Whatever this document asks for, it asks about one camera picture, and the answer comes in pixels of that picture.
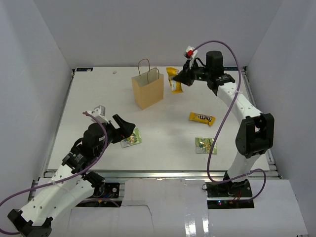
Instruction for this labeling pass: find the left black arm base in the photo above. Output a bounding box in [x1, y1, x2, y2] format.
[88, 183, 120, 198]

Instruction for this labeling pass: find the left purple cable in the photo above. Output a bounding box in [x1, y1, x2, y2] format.
[0, 111, 121, 235]

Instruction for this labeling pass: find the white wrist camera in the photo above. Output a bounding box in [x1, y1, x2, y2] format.
[184, 46, 198, 69]
[83, 105, 109, 123]

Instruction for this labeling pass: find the green himalaya sachet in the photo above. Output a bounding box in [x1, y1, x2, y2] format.
[120, 127, 142, 148]
[195, 137, 214, 154]

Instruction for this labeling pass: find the yellow snack bar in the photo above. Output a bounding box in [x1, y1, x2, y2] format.
[166, 67, 184, 94]

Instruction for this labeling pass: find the left blue corner label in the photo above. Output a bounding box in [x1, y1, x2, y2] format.
[76, 67, 93, 72]

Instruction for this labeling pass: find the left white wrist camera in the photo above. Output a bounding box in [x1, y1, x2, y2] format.
[83, 105, 109, 123]

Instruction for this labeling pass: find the aluminium table front rail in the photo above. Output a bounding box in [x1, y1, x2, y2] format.
[43, 169, 279, 180]

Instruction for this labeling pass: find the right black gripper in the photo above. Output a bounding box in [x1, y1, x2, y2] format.
[174, 59, 212, 87]

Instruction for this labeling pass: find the blue corner label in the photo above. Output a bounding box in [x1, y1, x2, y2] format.
[224, 67, 238, 71]
[76, 67, 93, 72]

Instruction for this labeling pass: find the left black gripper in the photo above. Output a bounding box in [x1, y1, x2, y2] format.
[95, 114, 135, 156]

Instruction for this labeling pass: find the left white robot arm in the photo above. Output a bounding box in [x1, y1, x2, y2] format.
[7, 112, 136, 237]

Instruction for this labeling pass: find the purple cable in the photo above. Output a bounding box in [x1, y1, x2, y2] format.
[0, 111, 121, 235]
[192, 40, 267, 203]

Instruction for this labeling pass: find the brown paper bag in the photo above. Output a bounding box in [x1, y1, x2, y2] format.
[131, 58, 164, 110]

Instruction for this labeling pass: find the yellow M&M candy pack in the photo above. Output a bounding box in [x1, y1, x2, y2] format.
[189, 112, 216, 126]

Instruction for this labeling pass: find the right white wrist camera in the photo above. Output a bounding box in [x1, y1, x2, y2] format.
[184, 46, 198, 69]

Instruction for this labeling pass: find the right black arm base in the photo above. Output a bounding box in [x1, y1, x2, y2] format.
[202, 180, 254, 210]

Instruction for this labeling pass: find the right blue corner label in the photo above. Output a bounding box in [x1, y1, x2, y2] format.
[224, 67, 238, 71]

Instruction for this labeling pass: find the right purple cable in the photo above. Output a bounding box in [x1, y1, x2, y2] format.
[192, 40, 267, 203]

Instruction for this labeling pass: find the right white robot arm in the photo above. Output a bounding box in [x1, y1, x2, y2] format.
[174, 46, 275, 197]

